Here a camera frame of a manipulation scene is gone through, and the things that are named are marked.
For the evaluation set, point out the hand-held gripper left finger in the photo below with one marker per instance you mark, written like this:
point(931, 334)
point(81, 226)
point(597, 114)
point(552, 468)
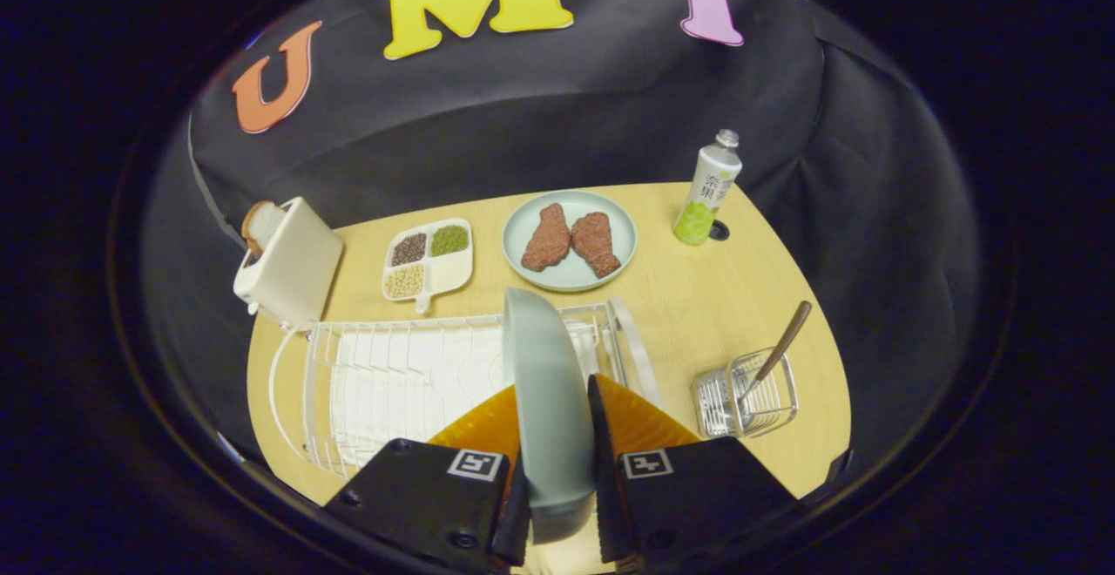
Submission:
point(418, 497)

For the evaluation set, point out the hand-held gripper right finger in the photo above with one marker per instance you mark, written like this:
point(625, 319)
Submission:
point(679, 497)

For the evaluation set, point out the pale green plate with meat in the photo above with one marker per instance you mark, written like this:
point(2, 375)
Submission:
point(566, 277)

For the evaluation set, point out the white divided bean tray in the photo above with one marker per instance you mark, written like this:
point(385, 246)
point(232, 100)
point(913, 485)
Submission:
point(449, 272)

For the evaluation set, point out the white toaster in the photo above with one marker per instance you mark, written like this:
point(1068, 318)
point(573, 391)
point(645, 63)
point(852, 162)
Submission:
point(292, 270)

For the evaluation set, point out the brown meat piece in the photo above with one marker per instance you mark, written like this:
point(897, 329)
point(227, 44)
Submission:
point(547, 240)
point(597, 244)

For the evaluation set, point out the green and white drink bottle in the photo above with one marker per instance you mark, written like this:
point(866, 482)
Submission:
point(707, 192)

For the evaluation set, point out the bread slice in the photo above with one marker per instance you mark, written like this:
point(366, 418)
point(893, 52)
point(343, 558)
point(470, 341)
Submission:
point(261, 222)

